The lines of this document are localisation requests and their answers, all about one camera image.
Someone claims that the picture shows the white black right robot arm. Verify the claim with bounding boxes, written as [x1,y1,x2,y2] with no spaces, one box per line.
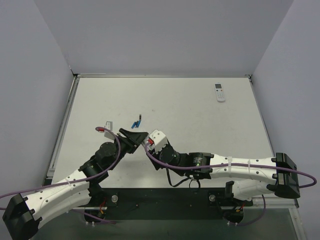
[144,141,301,201]

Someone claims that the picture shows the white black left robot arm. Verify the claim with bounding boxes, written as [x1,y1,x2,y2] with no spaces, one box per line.
[2,128,148,240]

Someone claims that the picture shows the small white remote control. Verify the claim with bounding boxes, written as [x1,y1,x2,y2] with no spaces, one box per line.
[214,83,226,103]

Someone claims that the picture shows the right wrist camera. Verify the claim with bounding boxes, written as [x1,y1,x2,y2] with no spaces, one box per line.
[147,129,168,154]

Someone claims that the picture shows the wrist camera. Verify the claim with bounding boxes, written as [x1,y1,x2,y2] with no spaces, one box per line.
[147,129,168,154]
[98,121,115,141]

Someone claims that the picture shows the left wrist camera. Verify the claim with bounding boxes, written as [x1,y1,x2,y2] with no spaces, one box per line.
[98,121,115,141]

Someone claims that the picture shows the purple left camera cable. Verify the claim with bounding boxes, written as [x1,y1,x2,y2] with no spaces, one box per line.
[0,126,123,211]

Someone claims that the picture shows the purple camera cable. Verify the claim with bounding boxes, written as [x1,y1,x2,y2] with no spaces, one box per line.
[0,126,123,211]
[144,142,316,191]

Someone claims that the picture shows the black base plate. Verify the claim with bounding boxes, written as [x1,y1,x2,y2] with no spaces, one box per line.
[83,187,253,221]

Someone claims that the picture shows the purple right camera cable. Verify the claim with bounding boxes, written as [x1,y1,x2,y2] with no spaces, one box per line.
[144,142,316,191]

